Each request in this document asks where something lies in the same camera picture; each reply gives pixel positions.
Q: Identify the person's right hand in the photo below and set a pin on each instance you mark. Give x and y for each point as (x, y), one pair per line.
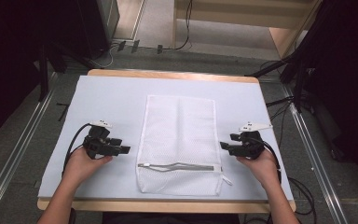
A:
(261, 166)

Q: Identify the metal floor rail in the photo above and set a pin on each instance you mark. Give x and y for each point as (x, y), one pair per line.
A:
(315, 161)
(15, 155)

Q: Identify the pale blue table mat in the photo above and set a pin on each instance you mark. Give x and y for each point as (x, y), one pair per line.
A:
(112, 102)

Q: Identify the dark computer cabinet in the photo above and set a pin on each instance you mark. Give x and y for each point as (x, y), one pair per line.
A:
(96, 25)

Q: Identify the person's left hand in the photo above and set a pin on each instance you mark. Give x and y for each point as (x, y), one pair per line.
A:
(83, 166)

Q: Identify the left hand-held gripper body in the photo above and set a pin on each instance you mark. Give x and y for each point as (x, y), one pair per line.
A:
(97, 143)

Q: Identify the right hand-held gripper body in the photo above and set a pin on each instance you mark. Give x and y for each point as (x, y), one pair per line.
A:
(251, 143)

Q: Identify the white mesh laundry bag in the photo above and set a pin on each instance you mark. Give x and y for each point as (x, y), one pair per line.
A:
(180, 140)

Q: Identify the black metal stand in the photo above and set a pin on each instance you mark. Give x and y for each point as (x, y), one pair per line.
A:
(43, 74)
(296, 77)

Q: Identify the wooden table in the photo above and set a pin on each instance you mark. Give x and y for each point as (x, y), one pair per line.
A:
(167, 206)

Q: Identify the light wooden shelf unit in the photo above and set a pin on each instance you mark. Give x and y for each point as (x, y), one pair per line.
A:
(245, 15)

